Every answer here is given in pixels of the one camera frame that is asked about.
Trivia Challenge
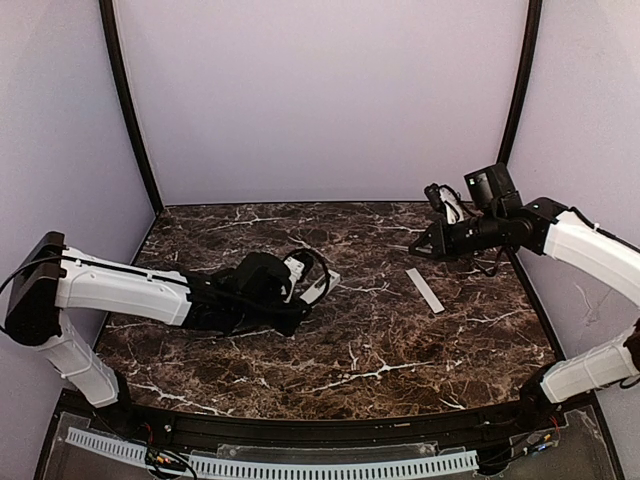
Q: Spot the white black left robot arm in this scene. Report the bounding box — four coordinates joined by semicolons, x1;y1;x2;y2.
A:
1;232;331;412

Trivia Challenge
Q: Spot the black right corner post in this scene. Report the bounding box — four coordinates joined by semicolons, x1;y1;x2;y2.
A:
496;0;543;165

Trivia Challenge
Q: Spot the white remote control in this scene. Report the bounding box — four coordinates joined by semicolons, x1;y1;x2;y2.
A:
299;270;341;305

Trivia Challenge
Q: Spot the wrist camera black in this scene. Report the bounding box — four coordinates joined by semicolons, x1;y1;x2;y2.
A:
424;183;472;225
281;248;330;307

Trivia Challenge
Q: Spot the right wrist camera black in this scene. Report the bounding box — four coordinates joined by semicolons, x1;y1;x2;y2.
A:
424;183;472;225

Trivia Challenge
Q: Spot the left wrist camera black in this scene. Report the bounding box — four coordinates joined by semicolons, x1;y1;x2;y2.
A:
281;248;330;307

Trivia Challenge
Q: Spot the black front mounting rail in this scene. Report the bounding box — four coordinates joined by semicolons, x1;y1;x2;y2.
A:
113;404;523;449

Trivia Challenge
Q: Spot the white slotted cable duct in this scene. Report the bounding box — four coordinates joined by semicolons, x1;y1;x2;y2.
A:
65;427;479;479

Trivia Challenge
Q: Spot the white remote battery cover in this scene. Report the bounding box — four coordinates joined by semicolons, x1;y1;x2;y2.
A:
406;268;445;314

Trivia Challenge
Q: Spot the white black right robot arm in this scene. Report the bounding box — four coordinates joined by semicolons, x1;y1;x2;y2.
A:
409;164;639;409

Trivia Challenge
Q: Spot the black corner frame post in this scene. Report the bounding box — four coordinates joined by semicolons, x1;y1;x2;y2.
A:
98;0;164;216

